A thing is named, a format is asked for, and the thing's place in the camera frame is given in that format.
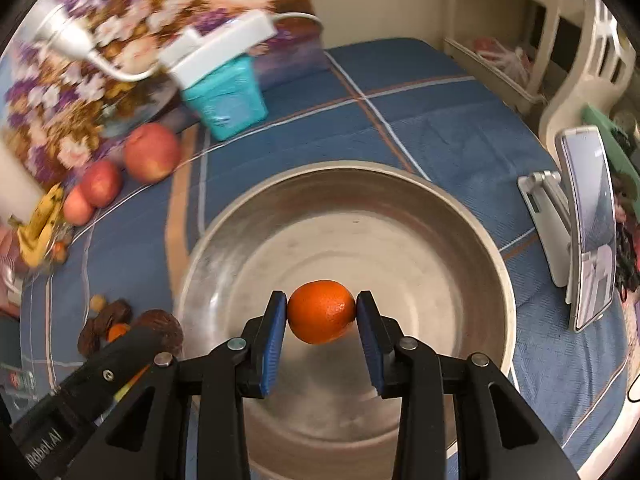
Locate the large dark dried date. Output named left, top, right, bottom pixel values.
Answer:
left=132, top=309, right=184, bottom=356

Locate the small orange tangerine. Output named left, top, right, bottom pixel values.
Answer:
left=286, top=280, right=356, bottom=344

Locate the round metal bowl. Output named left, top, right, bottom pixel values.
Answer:
left=174, top=162, right=516, bottom=479

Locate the small dark dried date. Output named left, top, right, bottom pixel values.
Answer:
left=77, top=299, right=132, bottom=359

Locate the pink flower bouquet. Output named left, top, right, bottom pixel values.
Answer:
left=0, top=224, right=25, bottom=320

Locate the clear fruit tray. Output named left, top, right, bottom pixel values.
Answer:
left=30, top=223, right=75, bottom=275

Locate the yellow banana bunch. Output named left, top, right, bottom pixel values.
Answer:
left=9, top=183, right=64, bottom=269

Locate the white phone stand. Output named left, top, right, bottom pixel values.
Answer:
left=518, top=170, right=570, bottom=287

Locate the small pink apple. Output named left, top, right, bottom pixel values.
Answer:
left=63, top=185, right=96, bottom=226

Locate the medium red apple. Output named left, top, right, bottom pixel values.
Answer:
left=80, top=159, right=122, bottom=208

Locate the large red apple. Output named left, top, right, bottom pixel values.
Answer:
left=124, top=122, right=181, bottom=184

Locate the smartphone on stand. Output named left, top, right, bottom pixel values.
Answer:
left=555, top=126, right=616, bottom=332

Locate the teal house-shaped box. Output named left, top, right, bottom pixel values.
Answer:
left=181, top=55, right=268, bottom=142

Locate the floral painting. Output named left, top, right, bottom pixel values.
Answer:
left=1, top=0, right=324, bottom=189

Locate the white chair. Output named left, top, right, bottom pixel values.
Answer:
left=444, top=0, right=637, bottom=155

